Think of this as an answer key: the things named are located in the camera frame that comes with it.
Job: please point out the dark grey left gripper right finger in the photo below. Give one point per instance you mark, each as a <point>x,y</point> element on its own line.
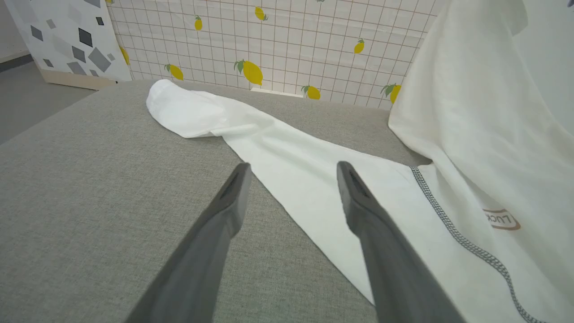
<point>390,269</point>

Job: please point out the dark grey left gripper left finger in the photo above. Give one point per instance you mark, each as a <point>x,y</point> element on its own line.
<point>202,260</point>

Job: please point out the white t-shirt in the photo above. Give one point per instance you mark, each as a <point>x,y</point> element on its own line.
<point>314,170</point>

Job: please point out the lemon print grid partition panel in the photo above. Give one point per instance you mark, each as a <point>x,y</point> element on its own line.
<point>291,36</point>

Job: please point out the grey diamond print partition panel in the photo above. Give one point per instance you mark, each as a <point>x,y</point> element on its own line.
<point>67,36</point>

